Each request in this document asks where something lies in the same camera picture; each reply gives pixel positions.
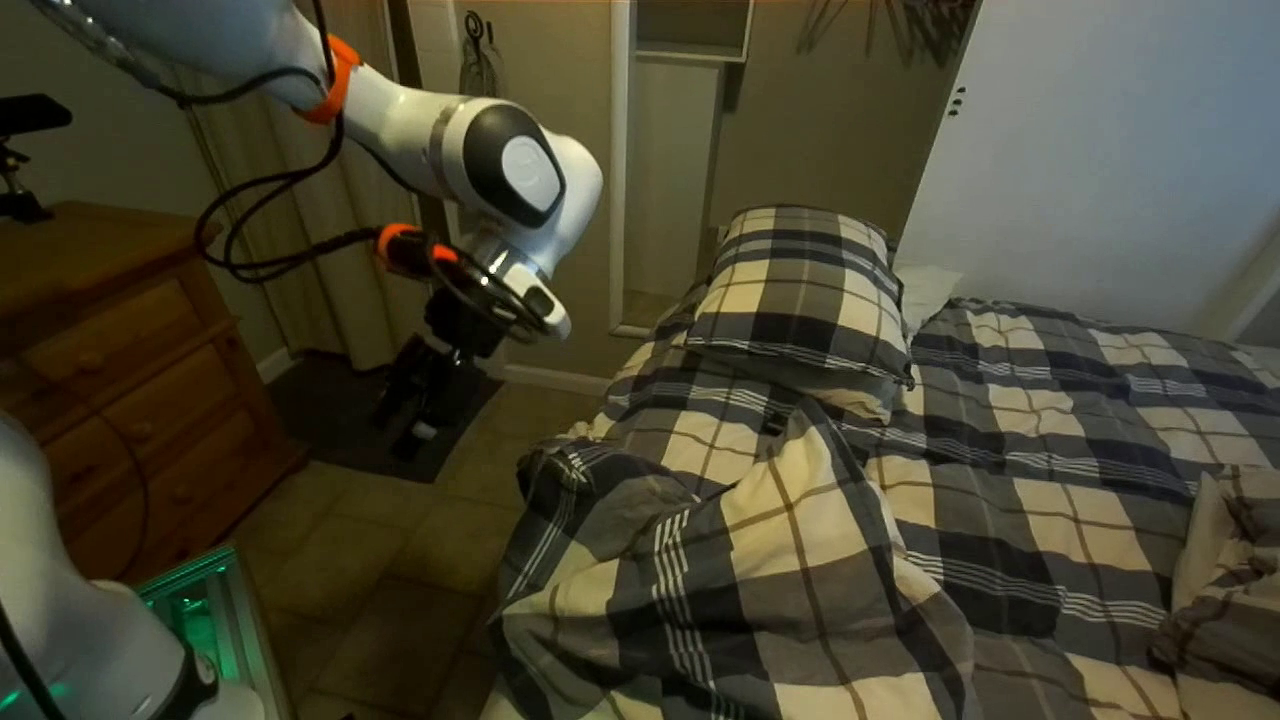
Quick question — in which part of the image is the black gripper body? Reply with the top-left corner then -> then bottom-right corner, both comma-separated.
416,285 -> 518,364

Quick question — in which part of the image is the plaid blanket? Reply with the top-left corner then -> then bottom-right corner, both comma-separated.
484,291 -> 1280,720

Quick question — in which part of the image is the green lit robot base platform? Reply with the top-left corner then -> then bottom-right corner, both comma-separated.
132,535 -> 294,720

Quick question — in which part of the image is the dark floor rug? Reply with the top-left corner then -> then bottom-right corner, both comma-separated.
266,350 -> 503,490

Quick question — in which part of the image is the beige curtain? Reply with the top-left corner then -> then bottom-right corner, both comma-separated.
173,0 -> 463,379

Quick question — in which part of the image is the grey cloth on hook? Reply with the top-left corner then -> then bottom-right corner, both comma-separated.
459,9 -> 503,104

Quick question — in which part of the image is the wooden dresser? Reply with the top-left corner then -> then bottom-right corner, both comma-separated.
0,199 -> 312,594

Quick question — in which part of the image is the plaid pillow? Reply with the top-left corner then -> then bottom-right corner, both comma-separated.
679,199 -> 922,391

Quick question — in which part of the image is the white closet shelf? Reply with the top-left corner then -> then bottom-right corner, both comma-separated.
630,0 -> 760,63

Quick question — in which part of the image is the white pillow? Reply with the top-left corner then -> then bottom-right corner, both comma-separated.
894,262 -> 969,335

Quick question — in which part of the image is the white closet door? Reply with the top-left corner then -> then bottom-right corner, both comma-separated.
887,0 -> 1280,344

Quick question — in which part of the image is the black camera tripod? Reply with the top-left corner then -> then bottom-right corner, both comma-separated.
0,91 -> 77,229

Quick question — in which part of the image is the dried branches wall decoration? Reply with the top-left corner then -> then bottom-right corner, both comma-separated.
798,0 -> 986,71

